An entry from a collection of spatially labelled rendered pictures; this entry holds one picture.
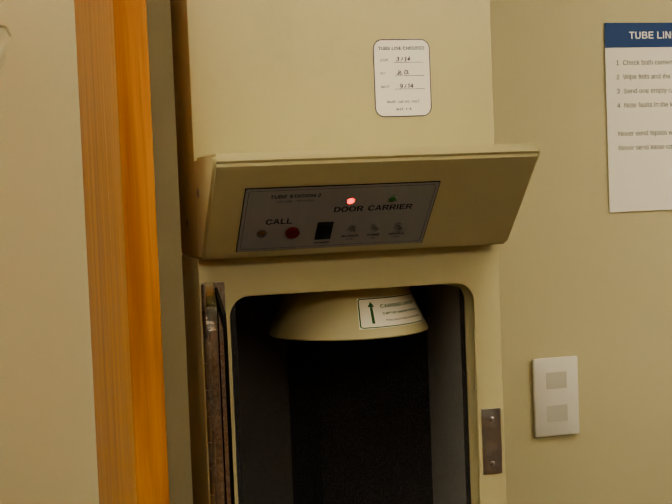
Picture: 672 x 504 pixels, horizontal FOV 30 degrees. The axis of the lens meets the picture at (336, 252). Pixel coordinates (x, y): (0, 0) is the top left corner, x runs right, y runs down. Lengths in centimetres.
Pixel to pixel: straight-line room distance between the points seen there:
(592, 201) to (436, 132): 59
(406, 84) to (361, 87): 5
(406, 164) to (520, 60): 67
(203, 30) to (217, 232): 20
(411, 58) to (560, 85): 57
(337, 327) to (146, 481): 27
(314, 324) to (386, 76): 27
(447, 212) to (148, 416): 35
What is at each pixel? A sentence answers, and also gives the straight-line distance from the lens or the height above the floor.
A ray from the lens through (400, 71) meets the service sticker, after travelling 130.
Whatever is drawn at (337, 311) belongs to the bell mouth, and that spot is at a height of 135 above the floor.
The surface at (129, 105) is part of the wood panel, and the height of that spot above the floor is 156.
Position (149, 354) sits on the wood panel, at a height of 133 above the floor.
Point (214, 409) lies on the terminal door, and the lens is 94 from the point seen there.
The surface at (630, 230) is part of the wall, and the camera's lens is 189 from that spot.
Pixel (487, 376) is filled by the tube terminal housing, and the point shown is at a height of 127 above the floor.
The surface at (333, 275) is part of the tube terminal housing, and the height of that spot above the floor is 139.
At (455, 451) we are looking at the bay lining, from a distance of 140.
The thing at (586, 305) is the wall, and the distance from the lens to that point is 187.
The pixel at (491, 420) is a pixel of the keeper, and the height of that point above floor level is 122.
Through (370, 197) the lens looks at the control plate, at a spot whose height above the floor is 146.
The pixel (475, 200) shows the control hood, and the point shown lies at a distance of 125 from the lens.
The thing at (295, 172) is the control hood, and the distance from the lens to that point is 116.
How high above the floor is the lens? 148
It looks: 3 degrees down
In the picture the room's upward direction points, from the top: 2 degrees counter-clockwise
